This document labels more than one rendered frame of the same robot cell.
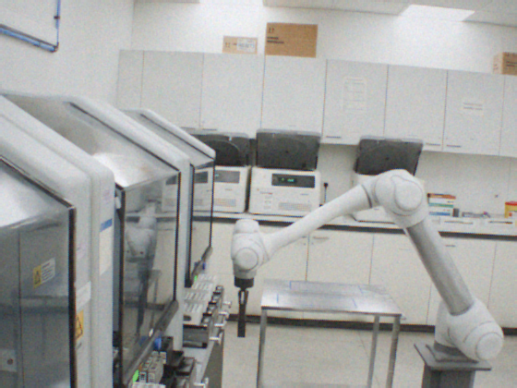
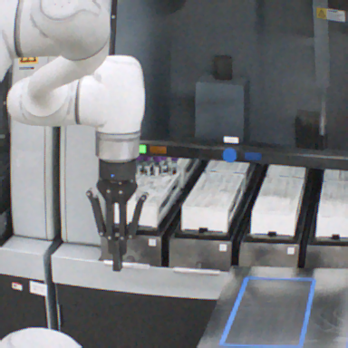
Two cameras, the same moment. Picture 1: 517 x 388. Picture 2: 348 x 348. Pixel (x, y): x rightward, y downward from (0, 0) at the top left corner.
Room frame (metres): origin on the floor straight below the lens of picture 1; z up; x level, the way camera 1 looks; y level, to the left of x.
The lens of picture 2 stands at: (2.36, -1.96, 1.52)
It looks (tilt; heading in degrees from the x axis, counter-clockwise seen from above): 16 degrees down; 98
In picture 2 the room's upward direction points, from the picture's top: 1 degrees clockwise
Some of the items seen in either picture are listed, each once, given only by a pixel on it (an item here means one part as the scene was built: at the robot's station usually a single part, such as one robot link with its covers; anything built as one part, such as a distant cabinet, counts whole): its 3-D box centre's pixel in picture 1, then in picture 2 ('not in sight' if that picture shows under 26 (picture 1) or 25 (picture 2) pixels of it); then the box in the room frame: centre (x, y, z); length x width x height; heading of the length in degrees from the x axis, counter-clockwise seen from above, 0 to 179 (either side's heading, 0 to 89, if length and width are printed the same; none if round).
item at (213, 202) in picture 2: (170, 301); (214, 203); (2.12, 0.33, 0.83); 0.30 x 0.10 x 0.06; 88
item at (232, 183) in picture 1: (216, 169); not in sight; (4.57, 0.36, 1.22); 0.62 x 0.56 x 0.64; 176
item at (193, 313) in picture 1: (162, 313); (148, 198); (1.97, 0.34, 0.83); 0.30 x 0.10 x 0.06; 88
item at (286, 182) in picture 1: (285, 171); not in sight; (4.56, -0.22, 1.24); 0.62 x 0.56 x 0.69; 178
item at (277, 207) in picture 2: (177, 291); (278, 207); (2.28, 0.32, 0.83); 0.30 x 0.10 x 0.06; 88
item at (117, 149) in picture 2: (245, 269); (117, 144); (1.96, 0.03, 1.03); 0.09 x 0.09 x 0.06
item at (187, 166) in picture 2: not in sight; (173, 164); (1.98, 0.65, 0.83); 0.30 x 0.10 x 0.06; 88
